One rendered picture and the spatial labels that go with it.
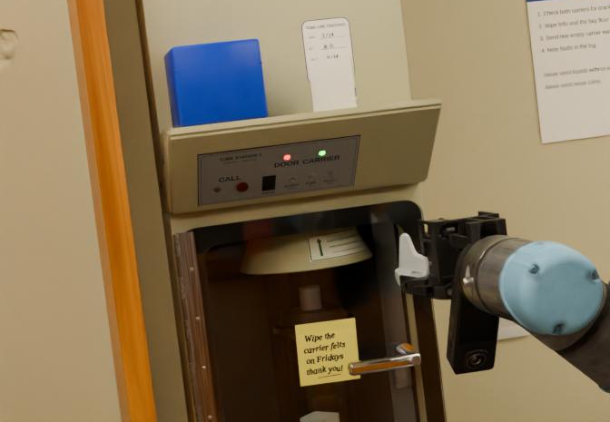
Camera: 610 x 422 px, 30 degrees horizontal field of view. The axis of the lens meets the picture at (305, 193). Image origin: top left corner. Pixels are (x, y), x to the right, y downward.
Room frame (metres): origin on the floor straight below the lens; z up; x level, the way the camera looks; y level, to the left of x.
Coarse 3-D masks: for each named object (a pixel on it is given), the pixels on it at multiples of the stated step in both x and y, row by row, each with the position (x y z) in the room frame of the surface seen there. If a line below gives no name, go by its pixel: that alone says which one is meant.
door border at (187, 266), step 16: (192, 240) 1.36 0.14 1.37; (176, 256) 1.36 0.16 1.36; (192, 256) 1.36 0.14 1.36; (192, 272) 1.36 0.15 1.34; (192, 288) 1.36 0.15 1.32; (192, 304) 1.36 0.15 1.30; (192, 320) 1.36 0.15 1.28; (192, 336) 1.36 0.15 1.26; (192, 352) 1.36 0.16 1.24; (208, 352) 1.36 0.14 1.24; (208, 368) 1.36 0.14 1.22; (208, 384) 1.36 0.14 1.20; (208, 400) 1.36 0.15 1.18; (208, 416) 1.36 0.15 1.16
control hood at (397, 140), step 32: (192, 128) 1.27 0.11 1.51; (224, 128) 1.27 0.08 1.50; (256, 128) 1.28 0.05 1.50; (288, 128) 1.29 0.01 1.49; (320, 128) 1.30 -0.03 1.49; (352, 128) 1.31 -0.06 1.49; (384, 128) 1.33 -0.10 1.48; (416, 128) 1.34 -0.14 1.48; (192, 160) 1.29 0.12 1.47; (384, 160) 1.36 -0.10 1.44; (416, 160) 1.38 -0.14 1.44; (192, 192) 1.33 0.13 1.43; (320, 192) 1.38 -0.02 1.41
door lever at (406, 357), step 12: (396, 348) 1.41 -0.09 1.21; (408, 348) 1.41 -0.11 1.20; (360, 360) 1.36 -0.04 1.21; (372, 360) 1.35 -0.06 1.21; (384, 360) 1.35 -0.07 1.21; (396, 360) 1.36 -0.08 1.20; (408, 360) 1.36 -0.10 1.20; (420, 360) 1.36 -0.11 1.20; (360, 372) 1.35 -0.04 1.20; (372, 372) 1.35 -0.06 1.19
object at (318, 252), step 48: (240, 240) 1.37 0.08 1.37; (288, 240) 1.39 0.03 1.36; (336, 240) 1.40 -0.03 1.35; (384, 240) 1.41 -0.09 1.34; (240, 288) 1.37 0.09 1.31; (288, 288) 1.38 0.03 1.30; (336, 288) 1.40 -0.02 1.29; (384, 288) 1.41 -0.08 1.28; (240, 336) 1.37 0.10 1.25; (288, 336) 1.38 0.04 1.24; (384, 336) 1.41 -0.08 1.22; (432, 336) 1.42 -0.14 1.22; (240, 384) 1.37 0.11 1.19; (288, 384) 1.38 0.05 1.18; (336, 384) 1.39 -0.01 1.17; (384, 384) 1.40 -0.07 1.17; (432, 384) 1.42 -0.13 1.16
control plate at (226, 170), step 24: (288, 144) 1.31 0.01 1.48; (312, 144) 1.32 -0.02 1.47; (336, 144) 1.33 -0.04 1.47; (216, 168) 1.31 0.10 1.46; (240, 168) 1.32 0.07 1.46; (264, 168) 1.33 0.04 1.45; (288, 168) 1.33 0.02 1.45; (312, 168) 1.34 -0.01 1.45; (336, 168) 1.35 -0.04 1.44; (240, 192) 1.34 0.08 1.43; (264, 192) 1.35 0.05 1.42; (288, 192) 1.36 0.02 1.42
